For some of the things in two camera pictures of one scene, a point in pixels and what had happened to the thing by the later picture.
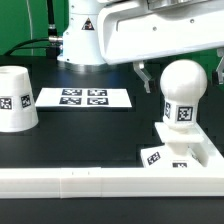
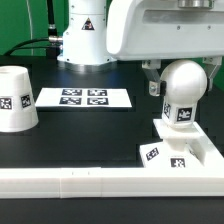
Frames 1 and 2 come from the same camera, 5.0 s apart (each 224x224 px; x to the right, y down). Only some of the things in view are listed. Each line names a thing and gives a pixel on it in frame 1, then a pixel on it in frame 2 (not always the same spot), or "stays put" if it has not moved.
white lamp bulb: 182,83 stays put
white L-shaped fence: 87,182 stays put
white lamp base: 177,151 stays put
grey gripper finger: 220,68 → 211,65
